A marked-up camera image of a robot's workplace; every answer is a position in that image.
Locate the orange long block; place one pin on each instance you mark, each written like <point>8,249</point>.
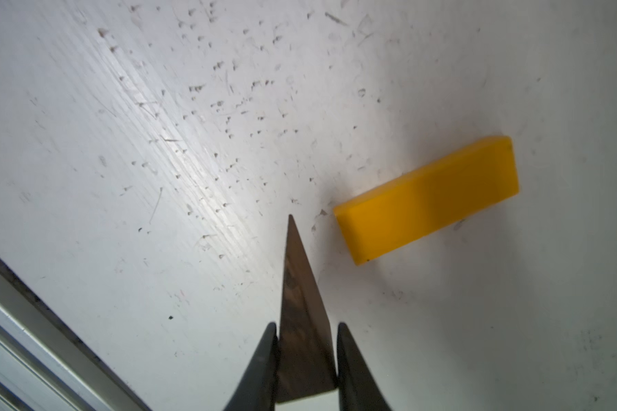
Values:
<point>428,199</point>

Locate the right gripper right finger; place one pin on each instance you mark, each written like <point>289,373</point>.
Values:
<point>358,390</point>

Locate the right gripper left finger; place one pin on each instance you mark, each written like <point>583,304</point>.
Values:
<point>257,388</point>

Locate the brown triangle block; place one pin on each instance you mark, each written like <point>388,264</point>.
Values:
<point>306,356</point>

